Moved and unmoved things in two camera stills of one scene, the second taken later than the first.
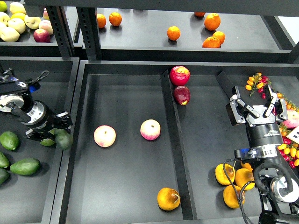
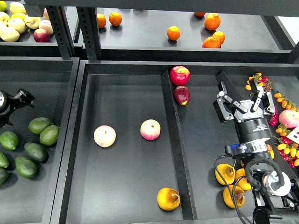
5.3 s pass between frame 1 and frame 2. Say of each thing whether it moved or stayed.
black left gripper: moved
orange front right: stayed
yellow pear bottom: stayed
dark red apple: stayed
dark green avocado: moved
